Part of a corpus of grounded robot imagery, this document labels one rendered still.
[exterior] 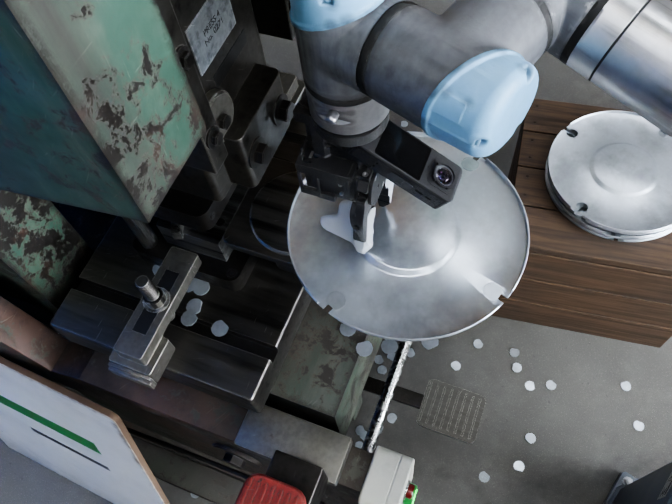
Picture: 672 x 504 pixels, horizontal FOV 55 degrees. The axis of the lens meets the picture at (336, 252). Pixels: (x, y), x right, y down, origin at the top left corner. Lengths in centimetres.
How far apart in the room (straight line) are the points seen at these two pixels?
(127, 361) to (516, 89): 57
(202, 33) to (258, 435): 49
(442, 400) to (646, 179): 59
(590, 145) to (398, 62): 97
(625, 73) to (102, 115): 36
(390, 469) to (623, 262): 67
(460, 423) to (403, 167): 80
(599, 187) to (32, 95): 111
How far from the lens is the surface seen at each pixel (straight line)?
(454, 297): 74
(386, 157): 61
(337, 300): 73
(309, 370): 86
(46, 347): 102
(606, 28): 52
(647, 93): 53
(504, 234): 79
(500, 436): 151
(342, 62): 49
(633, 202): 135
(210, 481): 149
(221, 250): 82
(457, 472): 148
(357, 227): 67
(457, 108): 44
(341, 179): 64
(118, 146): 44
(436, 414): 134
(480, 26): 47
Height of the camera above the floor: 145
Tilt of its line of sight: 61 degrees down
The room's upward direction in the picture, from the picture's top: 10 degrees counter-clockwise
